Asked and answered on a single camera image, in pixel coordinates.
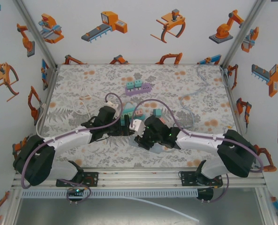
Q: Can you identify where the floral table mat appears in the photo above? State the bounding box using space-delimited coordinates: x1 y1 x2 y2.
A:
39 63 250 168

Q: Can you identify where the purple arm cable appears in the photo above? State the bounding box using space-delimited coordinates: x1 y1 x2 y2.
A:
21 92 124 203
131 98 263 203

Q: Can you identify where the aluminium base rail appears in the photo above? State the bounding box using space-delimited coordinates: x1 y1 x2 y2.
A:
11 169 267 190

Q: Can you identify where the black connector box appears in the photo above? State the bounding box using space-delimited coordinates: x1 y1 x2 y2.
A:
196 188 214 203

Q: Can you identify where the grey blue power cable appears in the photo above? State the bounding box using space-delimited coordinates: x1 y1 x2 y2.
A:
163 64 226 153

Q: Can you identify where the white slotted cable duct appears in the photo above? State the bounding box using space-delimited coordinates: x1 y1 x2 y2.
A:
20 189 199 198

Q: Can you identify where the aluminium side rail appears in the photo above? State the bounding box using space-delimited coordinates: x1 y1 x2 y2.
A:
37 65 60 128

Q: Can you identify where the grey metal panel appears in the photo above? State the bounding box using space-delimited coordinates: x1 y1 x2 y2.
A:
12 197 270 225

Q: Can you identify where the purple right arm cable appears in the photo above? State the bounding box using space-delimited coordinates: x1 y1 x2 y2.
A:
131 98 263 203

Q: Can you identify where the grey blue power strip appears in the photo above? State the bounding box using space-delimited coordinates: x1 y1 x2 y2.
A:
129 137 169 155

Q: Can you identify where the aluminium frame post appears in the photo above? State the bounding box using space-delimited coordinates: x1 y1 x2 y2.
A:
220 0 268 68
13 0 59 68

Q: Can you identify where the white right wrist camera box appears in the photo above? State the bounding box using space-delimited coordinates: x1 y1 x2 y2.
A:
129 119 146 133

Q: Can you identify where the teal triangular power strip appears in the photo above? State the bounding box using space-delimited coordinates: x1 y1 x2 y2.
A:
119 102 145 127

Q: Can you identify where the aluminium frame leg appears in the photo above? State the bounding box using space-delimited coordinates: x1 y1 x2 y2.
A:
2 189 22 225
255 187 278 225

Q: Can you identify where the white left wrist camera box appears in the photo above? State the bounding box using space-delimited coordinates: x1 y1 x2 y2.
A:
105 100 120 111

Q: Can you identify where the white plastic tube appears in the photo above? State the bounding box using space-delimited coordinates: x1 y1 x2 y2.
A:
126 196 200 223

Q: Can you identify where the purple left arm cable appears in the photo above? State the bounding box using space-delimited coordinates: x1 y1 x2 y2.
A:
21 92 124 203

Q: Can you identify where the purple power strip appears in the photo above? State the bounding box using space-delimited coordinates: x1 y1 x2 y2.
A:
125 82 151 97

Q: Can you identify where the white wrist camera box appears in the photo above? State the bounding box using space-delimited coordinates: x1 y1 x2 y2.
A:
129 119 146 133
105 100 120 111

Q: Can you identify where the circuit board with green light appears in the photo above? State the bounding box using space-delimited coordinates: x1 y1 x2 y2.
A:
67 187 86 203

